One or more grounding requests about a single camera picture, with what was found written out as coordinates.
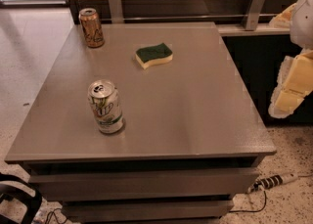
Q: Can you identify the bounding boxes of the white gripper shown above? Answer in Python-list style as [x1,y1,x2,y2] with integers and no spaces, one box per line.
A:
[268,0,313,118]

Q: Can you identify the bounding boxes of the white green 7up can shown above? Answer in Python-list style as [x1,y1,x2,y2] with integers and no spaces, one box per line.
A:
[88,79,123,134]

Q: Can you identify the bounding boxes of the brown gold soda can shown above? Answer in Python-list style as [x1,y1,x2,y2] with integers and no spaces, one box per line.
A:
[79,8,105,48]

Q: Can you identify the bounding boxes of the white power strip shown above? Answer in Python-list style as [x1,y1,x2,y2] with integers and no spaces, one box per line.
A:
[248,173,298,193]

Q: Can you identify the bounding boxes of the grey drawer cabinet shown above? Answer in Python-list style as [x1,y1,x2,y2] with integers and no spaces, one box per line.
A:
[6,22,276,224]

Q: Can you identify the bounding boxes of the green yellow sponge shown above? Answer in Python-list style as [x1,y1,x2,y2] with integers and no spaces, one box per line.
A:
[135,43,173,69]

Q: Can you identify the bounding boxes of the lower cabinet drawer front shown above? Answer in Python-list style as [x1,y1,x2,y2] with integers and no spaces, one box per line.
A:
[63,201,234,223]

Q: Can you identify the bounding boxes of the cabinet drawer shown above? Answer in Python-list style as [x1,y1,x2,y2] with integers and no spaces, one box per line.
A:
[63,201,234,223]
[30,168,258,202]

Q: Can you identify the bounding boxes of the upper cabinet drawer front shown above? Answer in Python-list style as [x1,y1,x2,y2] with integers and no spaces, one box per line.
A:
[30,168,258,202]

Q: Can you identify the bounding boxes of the black chair part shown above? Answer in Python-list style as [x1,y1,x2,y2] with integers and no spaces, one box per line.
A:
[0,174,42,224]

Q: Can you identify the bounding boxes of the right grey metal bracket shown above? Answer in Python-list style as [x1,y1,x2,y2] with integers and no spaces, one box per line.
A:
[243,0,265,31]

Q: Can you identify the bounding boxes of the grey metal bracket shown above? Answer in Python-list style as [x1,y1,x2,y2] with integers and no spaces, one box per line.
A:
[243,0,265,31]
[108,0,124,23]

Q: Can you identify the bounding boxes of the black power cable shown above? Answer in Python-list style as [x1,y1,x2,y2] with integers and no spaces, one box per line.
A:
[228,190,268,214]

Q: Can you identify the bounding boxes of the left grey metal bracket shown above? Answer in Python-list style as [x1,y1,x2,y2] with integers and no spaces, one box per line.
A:
[108,0,124,23]

